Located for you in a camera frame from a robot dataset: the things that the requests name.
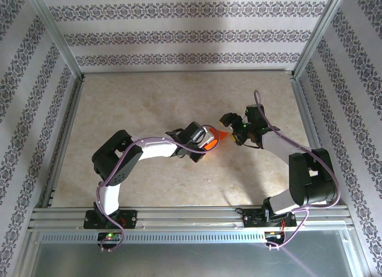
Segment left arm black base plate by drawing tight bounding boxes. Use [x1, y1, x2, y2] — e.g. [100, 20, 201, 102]
[83, 210, 138, 230]

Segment grey metal sheet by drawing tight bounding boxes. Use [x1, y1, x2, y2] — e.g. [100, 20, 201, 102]
[28, 242, 361, 277]

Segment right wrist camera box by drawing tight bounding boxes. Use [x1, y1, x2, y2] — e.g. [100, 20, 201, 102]
[244, 103, 267, 129]

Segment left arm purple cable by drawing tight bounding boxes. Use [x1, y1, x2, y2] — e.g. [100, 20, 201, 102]
[95, 124, 216, 253]

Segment aluminium table edge rail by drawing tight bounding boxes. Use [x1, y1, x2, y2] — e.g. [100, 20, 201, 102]
[82, 68, 295, 75]

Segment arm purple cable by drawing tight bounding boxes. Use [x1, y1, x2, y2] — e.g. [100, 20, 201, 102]
[253, 90, 341, 250]
[95, 124, 216, 253]

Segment circuit board with green light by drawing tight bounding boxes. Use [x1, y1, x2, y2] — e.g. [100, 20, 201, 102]
[97, 231, 123, 241]

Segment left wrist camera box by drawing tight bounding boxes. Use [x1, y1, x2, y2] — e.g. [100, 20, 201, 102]
[165, 121, 218, 150]

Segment aluminium frame post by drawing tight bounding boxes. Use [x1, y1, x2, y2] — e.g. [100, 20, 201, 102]
[25, 0, 84, 81]
[292, 0, 350, 79]

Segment aluminium table side rail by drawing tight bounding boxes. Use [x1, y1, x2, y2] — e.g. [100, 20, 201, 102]
[40, 76, 86, 209]
[292, 76, 343, 208]

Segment aluminium mounting rail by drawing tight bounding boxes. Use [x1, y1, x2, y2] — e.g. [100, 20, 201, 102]
[28, 207, 355, 232]

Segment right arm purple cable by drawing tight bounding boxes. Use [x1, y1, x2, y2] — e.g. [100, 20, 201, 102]
[253, 90, 341, 250]

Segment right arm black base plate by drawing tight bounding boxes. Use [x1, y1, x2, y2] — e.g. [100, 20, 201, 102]
[243, 209, 297, 229]

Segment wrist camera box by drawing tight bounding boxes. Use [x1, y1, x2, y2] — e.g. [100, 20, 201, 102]
[165, 121, 218, 150]
[244, 103, 267, 129]

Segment slotted metal strip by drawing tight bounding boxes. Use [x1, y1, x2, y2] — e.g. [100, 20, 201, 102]
[40, 231, 269, 244]

